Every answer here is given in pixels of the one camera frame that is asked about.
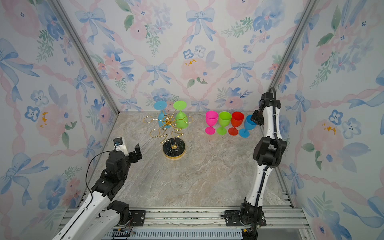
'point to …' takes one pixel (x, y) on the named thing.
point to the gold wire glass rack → (173, 147)
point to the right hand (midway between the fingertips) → (257, 121)
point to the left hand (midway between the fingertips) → (129, 144)
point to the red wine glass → (237, 119)
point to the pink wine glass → (211, 118)
